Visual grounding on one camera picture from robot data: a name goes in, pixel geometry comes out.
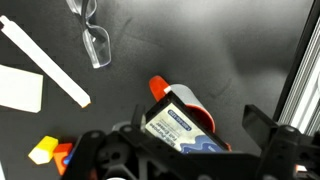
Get yellow toy block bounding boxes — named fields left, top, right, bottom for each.
left=27, top=135, right=60, bottom=166

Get red toy block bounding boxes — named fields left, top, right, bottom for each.
left=52, top=142, right=75, bottom=177

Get white and red mug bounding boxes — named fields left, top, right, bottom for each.
left=148, top=75, right=233, bottom=153

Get aluminium profile frame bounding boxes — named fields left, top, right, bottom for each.
left=273, top=0, right=320, bottom=138

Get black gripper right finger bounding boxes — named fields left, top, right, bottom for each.
left=241, top=104, right=320, bottom=180

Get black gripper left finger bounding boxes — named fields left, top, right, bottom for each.
left=61, top=103, right=208, bottom=180

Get white marker with orange tip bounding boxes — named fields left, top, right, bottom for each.
left=0, top=14, right=92, bottom=109

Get clear safety glasses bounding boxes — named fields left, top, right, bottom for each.
left=65, top=0, right=112, bottom=70

